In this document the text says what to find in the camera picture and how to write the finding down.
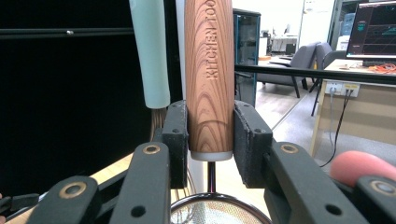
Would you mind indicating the black metal rail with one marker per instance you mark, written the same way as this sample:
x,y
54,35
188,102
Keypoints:
x,y
311,74
62,32

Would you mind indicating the light wooden desk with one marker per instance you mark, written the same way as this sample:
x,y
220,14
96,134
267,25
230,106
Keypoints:
x,y
370,115

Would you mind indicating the grey armchair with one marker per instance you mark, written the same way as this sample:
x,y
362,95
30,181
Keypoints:
x,y
299,59
330,56

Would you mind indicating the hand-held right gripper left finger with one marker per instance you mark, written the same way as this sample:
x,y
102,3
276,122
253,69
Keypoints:
x,y
176,146

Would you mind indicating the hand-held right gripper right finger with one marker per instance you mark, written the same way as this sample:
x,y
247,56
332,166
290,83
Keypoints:
x,y
250,146

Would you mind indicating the computer monitor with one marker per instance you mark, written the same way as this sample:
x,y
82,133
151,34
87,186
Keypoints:
x,y
373,31

